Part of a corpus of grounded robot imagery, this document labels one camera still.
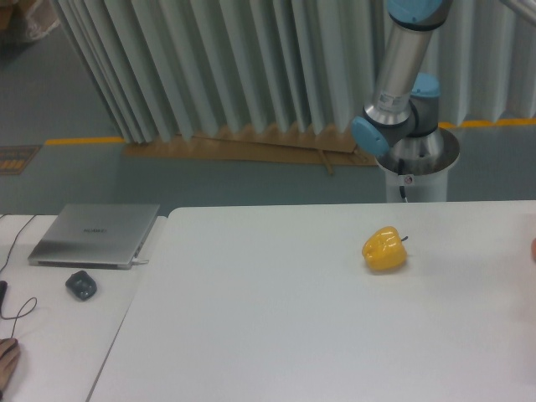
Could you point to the orange object at table edge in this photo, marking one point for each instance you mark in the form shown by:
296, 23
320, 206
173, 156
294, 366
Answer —
533, 249

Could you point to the silver closed laptop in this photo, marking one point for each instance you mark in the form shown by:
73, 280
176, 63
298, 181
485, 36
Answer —
96, 235

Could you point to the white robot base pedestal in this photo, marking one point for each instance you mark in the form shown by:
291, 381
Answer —
416, 169

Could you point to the person's hand on mouse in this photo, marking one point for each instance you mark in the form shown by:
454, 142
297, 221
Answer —
10, 352

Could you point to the black round controller device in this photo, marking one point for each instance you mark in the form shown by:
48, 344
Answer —
81, 285

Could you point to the pale green pleated curtain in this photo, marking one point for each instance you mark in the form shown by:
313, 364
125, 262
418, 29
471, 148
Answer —
167, 68

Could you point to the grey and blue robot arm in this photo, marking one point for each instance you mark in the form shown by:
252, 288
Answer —
398, 96

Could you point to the black pen-like device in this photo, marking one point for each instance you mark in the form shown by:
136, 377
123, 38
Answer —
3, 291

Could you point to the brown cardboard sheet on floor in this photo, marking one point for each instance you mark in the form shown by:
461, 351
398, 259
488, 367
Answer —
330, 148

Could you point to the yellow bell pepper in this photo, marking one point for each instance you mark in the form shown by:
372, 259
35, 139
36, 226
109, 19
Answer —
384, 250

